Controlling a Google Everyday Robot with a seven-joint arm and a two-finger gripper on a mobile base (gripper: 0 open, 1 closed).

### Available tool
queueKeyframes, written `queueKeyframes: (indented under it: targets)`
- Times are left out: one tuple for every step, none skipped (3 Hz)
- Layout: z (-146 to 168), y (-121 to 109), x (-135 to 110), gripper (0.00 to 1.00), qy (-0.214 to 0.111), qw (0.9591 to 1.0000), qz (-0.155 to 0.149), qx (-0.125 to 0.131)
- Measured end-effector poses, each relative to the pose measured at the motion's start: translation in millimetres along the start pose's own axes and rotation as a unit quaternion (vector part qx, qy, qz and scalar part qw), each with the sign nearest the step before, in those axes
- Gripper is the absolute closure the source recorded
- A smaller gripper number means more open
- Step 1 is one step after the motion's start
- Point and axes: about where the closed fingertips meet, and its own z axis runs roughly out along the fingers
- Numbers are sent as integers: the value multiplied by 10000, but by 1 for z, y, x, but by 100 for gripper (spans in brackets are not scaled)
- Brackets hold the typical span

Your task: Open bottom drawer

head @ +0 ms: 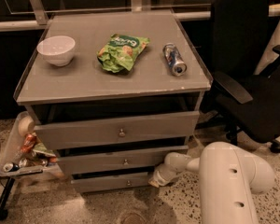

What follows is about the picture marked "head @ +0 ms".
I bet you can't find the grey drawer cabinet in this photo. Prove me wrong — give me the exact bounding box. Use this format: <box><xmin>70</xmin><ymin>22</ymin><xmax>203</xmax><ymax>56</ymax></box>
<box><xmin>15</xmin><ymin>10</ymin><xmax>211</xmax><ymax>192</ymax></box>

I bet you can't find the red soda can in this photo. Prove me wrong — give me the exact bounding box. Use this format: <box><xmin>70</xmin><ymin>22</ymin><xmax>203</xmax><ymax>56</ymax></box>
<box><xmin>21</xmin><ymin>133</ymin><xmax>36</xmax><ymax>153</ymax></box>

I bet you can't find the black stand leg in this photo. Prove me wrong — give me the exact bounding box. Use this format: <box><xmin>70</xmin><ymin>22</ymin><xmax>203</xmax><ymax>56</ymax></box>
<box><xmin>0</xmin><ymin>177</ymin><xmax>15</xmax><ymax>220</ymax></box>

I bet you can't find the green chip bag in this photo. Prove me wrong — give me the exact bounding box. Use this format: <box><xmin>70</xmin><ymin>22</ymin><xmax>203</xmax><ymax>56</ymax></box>
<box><xmin>97</xmin><ymin>34</ymin><xmax>150</xmax><ymax>73</ymax></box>

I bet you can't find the metal railing bar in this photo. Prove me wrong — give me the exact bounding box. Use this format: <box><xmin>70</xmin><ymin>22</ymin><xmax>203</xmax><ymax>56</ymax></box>
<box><xmin>0</xmin><ymin>0</ymin><xmax>280</xmax><ymax>34</ymax></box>

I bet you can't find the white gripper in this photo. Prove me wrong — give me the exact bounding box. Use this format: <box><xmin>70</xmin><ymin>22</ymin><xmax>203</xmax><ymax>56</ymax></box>
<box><xmin>148</xmin><ymin>163</ymin><xmax>181</xmax><ymax>188</ymax></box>

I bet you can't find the clear side bin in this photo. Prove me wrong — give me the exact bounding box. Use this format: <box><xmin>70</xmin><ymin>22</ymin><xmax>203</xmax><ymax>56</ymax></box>
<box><xmin>0</xmin><ymin>111</ymin><xmax>63</xmax><ymax>178</ymax></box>

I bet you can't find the blue soda can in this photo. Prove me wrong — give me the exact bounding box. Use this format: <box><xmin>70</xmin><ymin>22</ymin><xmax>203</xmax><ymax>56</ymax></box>
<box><xmin>162</xmin><ymin>43</ymin><xmax>187</xmax><ymax>77</ymax></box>

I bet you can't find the grey bottom drawer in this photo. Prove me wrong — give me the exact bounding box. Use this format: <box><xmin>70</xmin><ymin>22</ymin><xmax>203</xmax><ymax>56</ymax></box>
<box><xmin>71</xmin><ymin>167</ymin><xmax>154</xmax><ymax>193</ymax></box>

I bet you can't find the white bowl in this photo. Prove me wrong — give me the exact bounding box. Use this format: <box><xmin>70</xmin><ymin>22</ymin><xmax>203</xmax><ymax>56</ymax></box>
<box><xmin>36</xmin><ymin>35</ymin><xmax>76</xmax><ymax>66</ymax></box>

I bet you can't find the grey top drawer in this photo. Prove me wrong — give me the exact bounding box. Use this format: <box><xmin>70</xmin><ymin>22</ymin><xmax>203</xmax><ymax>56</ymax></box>
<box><xmin>35</xmin><ymin>111</ymin><xmax>199</xmax><ymax>149</ymax></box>

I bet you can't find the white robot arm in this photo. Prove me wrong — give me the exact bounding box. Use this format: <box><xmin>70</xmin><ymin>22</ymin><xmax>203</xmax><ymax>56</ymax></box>
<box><xmin>150</xmin><ymin>0</ymin><xmax>280</xmax><ymax>224</ymax></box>

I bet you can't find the blue can in bin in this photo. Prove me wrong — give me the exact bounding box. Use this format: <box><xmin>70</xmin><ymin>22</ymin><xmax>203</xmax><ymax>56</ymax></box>
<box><xmin>3</xmin><ymin>162</ymin><xmax>20</xmax><ymax>173</ymax></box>

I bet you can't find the grey drawer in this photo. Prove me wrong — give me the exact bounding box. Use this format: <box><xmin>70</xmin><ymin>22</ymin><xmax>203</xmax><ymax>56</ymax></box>
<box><xmin>71</xmin><ymin>167</ymin><xmax>154</xmax><ymax>193</ymax></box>
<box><xmin>35</xmin><ymin>111</ymin><xmax>199</xmax><ymax>149</ymax></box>
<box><xmin>58</xmin><ymin>146</ymin><xmax>188</xmax><ymax>175</ymax></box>

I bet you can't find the grey middle drawer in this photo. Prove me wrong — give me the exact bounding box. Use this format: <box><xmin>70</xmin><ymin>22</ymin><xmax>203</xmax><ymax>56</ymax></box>
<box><xmin>58</xmin><ymin>146</ymin><xmax>188</xmax><ymax>175</ymax></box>

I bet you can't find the black office chair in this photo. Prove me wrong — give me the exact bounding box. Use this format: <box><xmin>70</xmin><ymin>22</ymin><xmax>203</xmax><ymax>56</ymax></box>
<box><xmin>201</xmin><ymin>0</ymin><xmax>280</xmax><ymax>153</ymax></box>

